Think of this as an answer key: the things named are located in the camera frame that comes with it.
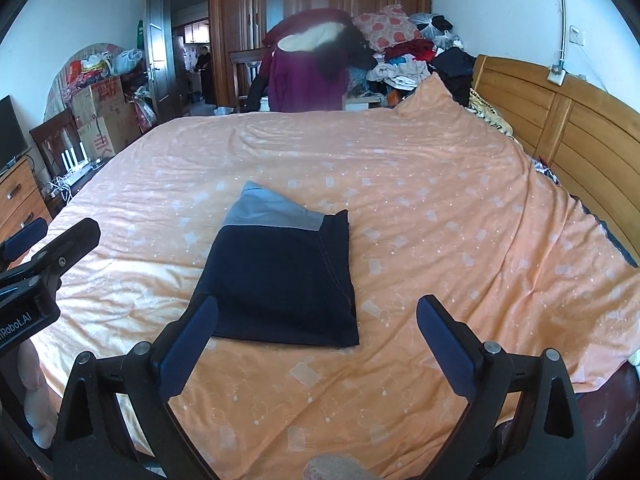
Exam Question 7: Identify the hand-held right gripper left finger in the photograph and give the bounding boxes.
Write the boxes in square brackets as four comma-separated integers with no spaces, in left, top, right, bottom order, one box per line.
[52,294,221,480]

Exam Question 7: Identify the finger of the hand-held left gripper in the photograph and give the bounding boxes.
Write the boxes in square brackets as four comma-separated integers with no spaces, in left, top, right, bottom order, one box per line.
[0,219,49,271]
[10,217,102,291]

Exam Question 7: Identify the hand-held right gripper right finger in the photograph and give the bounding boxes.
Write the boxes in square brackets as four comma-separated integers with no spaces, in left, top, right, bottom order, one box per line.
[416,294,587,480]

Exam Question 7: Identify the navy shorts with grey waistband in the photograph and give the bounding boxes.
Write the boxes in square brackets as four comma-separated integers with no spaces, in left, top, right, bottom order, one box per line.
[192,181,361,348]

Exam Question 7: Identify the pile of mixed clothes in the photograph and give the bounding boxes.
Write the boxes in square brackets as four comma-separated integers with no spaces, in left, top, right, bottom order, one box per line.
[347,12,481,108]

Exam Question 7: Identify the person's left hand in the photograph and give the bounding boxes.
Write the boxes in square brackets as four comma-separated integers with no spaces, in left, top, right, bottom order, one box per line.
[17,344,57,450]

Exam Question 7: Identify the wooden dresser with drawers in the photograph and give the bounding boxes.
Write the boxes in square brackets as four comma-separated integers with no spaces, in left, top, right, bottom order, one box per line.
[0,155,53,241]

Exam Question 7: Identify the white router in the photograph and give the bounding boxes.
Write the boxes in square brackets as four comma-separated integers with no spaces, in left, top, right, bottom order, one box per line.
[57,142,88,176]

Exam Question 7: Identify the dark wooden chair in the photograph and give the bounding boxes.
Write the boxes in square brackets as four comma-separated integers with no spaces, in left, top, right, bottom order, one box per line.
[29,107,81,176]
[229,49,266,111]

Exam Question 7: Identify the black flat television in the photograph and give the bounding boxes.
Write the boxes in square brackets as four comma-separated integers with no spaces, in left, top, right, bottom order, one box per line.
[0,94,30,171]

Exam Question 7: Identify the large cardboard box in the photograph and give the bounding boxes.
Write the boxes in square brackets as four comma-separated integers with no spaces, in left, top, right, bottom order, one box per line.
[77,102,146,161]

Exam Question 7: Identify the orange printed blanket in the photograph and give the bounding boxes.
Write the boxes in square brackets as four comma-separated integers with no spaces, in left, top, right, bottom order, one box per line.
[27,72,640,480]

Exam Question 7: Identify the small cardboard box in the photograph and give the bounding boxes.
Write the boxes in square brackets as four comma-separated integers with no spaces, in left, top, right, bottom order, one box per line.
[70,76,126,126]

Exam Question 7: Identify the pink plastic bag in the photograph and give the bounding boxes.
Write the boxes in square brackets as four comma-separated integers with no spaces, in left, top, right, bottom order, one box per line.
[131,95,158,133]

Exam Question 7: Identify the grey fuzzy cloth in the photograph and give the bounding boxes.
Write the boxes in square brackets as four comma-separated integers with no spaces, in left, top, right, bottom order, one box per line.
[304,452,372,480]

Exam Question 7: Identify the white plastic bag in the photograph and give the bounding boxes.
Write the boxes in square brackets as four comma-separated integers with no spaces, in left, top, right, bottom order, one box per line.
[82,47,145,76]

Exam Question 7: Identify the dark blue bedsheet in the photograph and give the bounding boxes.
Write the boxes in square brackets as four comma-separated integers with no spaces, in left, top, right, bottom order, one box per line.
[575,195,640,268]

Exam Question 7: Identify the brown wooden door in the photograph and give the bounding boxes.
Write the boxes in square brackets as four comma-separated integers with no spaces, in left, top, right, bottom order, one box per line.
[142,0,176,123]

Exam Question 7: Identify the yellow black patterned cloth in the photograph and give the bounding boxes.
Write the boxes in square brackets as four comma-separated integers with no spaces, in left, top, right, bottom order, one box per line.
[467,87,523,148]

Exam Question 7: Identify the wooden headboard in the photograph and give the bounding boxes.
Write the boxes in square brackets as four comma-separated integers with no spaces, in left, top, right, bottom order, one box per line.
[470,54,640,266]

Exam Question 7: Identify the purple coat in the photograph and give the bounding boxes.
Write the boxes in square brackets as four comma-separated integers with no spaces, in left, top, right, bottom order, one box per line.
[260,7,373,113]

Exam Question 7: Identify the white and black fur garment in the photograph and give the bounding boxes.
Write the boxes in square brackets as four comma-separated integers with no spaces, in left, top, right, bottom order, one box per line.
[276,20,378,81]

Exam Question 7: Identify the clear plastic bag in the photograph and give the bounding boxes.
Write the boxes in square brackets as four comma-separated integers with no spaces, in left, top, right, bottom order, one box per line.
[410,11,451,41]

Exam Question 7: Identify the red floral pillow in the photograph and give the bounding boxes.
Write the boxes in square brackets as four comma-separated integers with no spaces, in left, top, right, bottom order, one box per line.
[351,4,425,53]

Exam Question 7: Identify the power strip with cables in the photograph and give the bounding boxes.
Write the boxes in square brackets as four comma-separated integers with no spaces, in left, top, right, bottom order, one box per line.
[42,170,93,203]

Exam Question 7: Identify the white wall conduit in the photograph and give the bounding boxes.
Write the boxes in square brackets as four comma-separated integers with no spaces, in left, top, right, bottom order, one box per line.
[550,0,571,68]

